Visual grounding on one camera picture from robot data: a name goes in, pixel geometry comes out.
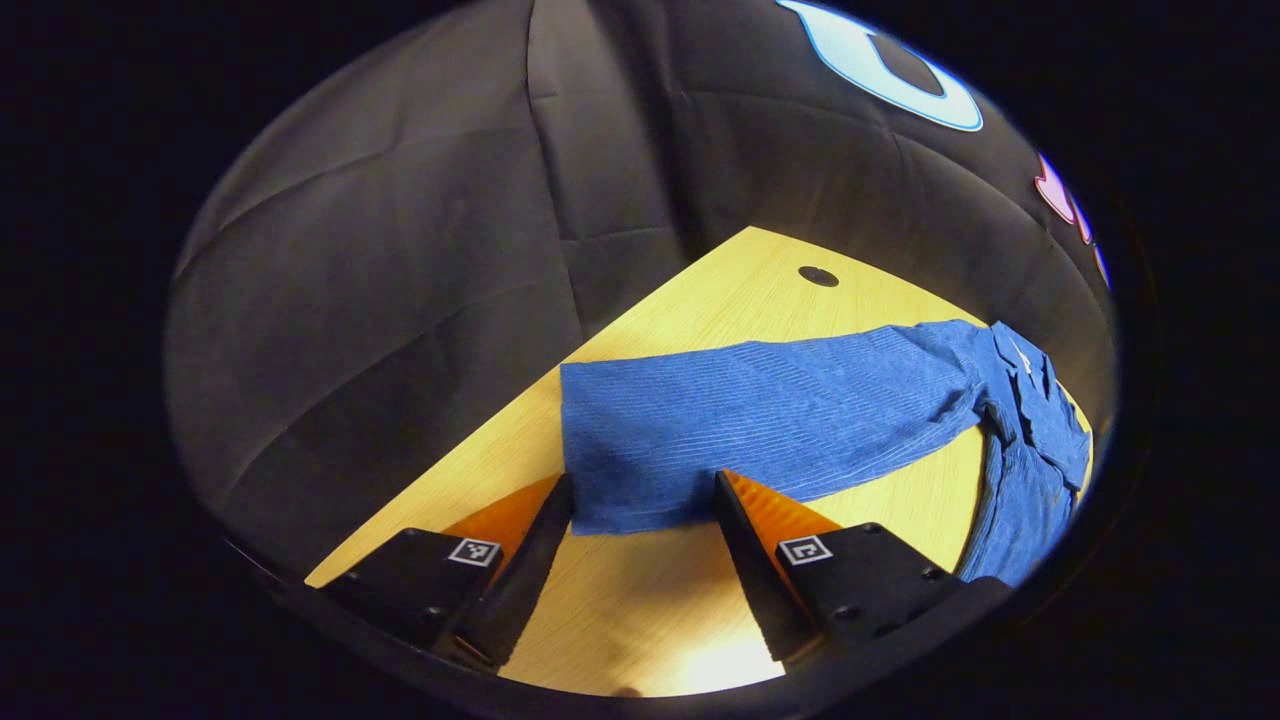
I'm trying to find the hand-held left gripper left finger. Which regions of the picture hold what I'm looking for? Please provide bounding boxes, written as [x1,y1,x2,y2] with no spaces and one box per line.
[320,473,577,673]

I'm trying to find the blue button-up shirt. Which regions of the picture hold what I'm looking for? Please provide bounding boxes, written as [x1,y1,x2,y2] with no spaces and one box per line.
[558,318,1093,589]

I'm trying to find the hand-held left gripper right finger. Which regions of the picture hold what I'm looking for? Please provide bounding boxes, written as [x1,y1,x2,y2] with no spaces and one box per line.
[712,468,1011,663]

